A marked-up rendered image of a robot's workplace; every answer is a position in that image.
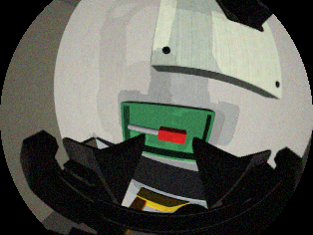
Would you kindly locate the red-headed metal pin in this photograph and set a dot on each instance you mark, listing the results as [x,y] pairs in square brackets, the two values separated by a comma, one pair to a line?
[164,133]

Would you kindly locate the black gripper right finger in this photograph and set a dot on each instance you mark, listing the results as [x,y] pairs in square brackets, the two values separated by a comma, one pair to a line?
[220,171]

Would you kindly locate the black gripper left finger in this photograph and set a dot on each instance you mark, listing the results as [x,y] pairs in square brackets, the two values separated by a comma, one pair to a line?
[115,164]

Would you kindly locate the green tray floor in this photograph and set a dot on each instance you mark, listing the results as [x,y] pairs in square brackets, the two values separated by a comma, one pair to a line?
[155,118]

